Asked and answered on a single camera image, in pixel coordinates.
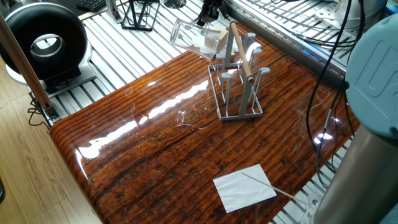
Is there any brown wooden post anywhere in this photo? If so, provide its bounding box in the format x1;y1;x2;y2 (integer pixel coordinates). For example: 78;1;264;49
0;12;55;111

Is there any clear glass cup with handle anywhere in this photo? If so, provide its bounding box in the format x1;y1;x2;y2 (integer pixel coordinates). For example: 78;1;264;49
170;19;228;62

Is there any white wire cup rack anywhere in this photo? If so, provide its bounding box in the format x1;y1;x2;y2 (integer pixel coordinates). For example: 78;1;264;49
207;22;272;122

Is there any black keyboard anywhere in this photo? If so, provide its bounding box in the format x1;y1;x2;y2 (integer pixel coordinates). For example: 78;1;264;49
73;0;108;12

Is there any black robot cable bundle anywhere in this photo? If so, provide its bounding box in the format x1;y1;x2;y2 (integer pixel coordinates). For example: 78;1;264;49
224;0;374;181

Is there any flat white paper sheet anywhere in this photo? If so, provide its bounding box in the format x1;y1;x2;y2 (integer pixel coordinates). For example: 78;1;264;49
213;164;278;214

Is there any black wire stand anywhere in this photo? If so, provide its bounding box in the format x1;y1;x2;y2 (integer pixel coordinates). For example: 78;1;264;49
121;0;155;32

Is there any black round fan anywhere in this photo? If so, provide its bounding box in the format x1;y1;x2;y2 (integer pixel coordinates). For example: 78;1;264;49
0;2;90;82

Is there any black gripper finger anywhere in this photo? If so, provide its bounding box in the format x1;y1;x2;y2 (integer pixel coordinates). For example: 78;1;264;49
206;0;223;21
197;3;210;26

